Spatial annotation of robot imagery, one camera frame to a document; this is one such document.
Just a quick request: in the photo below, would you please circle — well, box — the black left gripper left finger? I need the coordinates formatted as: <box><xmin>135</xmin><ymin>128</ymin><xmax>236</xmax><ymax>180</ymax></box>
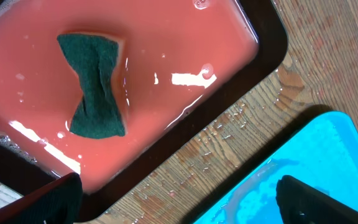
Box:
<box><xmin>0</xmin><ymin>173</ymin><xmax>83</xmax><ymax>223</ymax></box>

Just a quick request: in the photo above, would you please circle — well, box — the blue plastic tray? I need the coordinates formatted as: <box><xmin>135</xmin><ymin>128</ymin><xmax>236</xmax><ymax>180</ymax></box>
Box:
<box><xmin>195</xmin><ymin>111</ymin><xmax>358</xmax><ymax>224</ymax></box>

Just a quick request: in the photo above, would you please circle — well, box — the red water tray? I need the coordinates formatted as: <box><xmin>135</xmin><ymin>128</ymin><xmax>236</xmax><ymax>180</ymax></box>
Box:
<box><xmin>0</xmin><ymin>1</ymin><xmax>288</xmax><ymax>222</ymax></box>

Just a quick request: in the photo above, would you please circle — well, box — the green and orange sponge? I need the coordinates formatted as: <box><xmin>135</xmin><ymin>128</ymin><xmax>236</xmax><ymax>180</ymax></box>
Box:
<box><xmin>57</xmin><ymin>33</ymin><xmax>126</xmax><ymax>139</ymax></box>

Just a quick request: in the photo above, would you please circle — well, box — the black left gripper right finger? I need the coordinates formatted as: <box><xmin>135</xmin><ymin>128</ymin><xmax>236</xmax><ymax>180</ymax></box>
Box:
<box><xmin>276</xmin><ymin>175</ymin><xmax>358</xmax><ymax>224</ymax></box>

